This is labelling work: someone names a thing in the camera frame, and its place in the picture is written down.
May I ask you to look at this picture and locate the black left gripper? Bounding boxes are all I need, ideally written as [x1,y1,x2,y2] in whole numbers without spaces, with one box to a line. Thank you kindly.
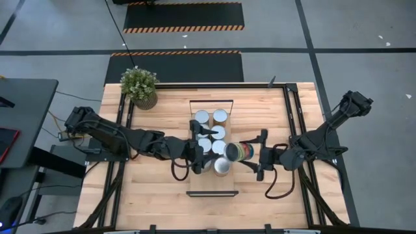
[183,119,220,175]

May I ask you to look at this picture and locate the can with grey side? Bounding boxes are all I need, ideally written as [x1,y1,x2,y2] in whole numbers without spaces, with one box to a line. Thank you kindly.
[213,157,232,177]

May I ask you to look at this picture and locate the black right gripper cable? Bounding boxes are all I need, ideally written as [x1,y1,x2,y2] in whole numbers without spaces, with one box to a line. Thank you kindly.
[265,142,296,200]

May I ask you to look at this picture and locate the potted plant in striped pot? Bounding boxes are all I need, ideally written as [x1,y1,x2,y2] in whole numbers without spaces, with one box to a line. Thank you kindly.
[119,66,161,111]

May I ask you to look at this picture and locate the can with Peaches label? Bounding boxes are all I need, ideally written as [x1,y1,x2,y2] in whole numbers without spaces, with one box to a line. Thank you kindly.
[198,123,211,139]

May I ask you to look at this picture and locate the can with red-orange side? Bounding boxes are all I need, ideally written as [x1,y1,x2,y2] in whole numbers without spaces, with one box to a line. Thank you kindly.
[212,109,229,127]

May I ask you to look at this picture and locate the can with Cherries label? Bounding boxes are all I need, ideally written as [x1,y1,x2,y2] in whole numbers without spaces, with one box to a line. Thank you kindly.
[211,139,228,156]

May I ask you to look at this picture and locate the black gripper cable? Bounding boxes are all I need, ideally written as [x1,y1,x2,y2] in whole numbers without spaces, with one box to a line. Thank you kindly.
[265,142,296,200]
[170,158,191,182]

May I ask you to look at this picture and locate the red-rimmed black tablet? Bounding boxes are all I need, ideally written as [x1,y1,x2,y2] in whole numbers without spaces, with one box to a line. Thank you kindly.
[0,127,20,165]

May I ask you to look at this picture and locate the black computer mouse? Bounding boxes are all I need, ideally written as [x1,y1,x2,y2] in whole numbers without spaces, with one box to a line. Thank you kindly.
[0,196,23,225]

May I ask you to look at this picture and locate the black desk leg frame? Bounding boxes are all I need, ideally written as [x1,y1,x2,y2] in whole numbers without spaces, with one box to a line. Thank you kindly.
[25,144,88,225]

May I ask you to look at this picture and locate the can with orange side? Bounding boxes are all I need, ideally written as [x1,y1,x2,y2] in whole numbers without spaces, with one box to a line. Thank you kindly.
[194,109,211,126]

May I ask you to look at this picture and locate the yellow cable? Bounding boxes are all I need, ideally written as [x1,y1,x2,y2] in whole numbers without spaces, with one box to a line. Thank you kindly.
[47,110,85,140]

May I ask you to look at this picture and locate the can with green side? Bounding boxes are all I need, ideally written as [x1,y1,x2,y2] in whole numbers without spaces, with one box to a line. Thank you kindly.
[210,124,228,141]

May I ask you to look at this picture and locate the black hazard-striped floor mat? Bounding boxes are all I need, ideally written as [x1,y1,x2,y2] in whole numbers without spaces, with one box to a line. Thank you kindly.
[122,2,245,34]
[104,50,244,84]

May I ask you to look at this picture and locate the can with Oranges label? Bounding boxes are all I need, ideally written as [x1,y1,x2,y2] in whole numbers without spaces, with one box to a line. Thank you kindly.
[197,137,213,153]

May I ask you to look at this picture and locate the low dark grey desk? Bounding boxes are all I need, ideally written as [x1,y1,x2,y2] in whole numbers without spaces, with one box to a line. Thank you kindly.
[0,165,42,234]

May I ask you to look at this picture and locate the black floor cable with plug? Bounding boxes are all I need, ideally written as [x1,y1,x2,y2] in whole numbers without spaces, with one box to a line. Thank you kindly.
[0,210,78,230]

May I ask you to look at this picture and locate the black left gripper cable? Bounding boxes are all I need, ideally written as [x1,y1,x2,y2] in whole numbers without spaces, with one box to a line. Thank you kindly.
[170,158,191,182]

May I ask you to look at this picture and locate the small black desk item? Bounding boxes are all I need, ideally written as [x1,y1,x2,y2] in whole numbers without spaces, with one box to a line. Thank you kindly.
[0,96,16,109]

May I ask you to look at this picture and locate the black machine base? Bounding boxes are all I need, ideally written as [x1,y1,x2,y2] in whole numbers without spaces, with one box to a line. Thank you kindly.
[112,0,157,5]

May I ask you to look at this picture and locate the tall dark grey desk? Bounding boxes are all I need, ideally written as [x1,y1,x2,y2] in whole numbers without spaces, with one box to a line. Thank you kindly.
[0,77,59,169]

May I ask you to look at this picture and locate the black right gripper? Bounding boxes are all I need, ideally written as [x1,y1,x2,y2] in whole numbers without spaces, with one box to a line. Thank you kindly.
[240,129,282,182]

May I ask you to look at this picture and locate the wooden tray with black handles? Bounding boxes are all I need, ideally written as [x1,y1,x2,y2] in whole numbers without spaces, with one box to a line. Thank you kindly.
[185,99,240,198]

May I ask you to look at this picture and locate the can with Tomatoes label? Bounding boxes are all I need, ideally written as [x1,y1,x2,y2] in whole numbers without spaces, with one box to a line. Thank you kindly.
[224,142,255,163]

